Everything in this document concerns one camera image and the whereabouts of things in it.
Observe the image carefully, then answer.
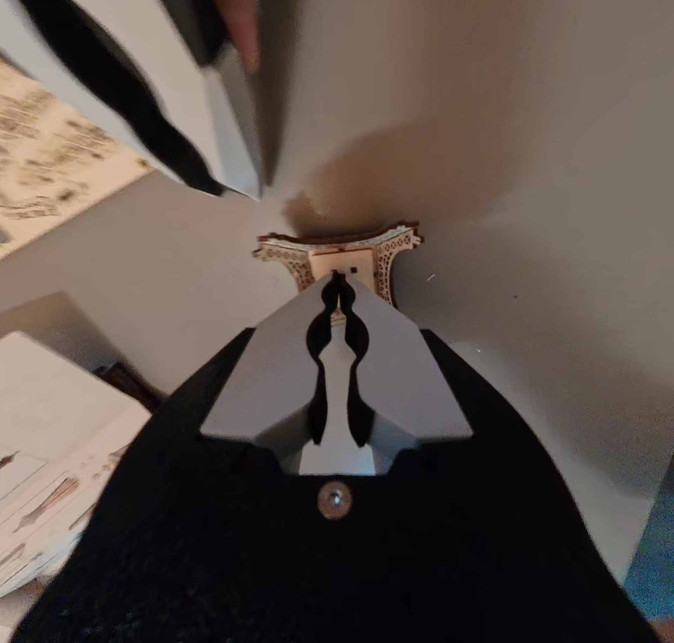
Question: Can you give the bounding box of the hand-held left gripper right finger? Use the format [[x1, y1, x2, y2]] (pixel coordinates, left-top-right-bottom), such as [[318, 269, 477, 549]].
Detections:
[[337, 273, 474, 470]]

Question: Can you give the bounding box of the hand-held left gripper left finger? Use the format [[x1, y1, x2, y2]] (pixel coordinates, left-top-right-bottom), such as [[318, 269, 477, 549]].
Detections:
[[199, 273, 340, 472]]

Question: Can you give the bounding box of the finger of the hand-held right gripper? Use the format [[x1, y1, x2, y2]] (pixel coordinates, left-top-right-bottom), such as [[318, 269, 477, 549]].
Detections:
[[0, 0, 248, 199], [46, 0, 264, 200]]

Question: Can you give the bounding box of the wooden puzzle parts sheet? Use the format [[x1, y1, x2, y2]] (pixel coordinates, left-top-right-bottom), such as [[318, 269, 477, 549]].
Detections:
[[0, 56, 154, 260]]

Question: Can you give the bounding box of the wooden tower base model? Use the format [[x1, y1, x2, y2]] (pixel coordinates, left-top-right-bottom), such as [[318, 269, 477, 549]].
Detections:
[[253, 221, 424, 317]]

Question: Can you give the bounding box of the grey desk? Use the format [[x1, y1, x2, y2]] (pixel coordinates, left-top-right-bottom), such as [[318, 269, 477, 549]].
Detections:
[[0, 0, 674, 623]]

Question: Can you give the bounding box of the person's right hand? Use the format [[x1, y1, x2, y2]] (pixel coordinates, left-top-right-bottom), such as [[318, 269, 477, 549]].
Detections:
[[201, 0, 262, 76]]

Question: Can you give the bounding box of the dark box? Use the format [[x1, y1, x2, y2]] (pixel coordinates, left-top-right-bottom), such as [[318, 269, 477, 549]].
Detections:
[[94, 361, 164, 412]]

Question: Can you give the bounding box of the paper instruction sheet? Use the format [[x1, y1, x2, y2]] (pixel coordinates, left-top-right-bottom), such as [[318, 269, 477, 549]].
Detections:
[[0, 331, 153, 599]]

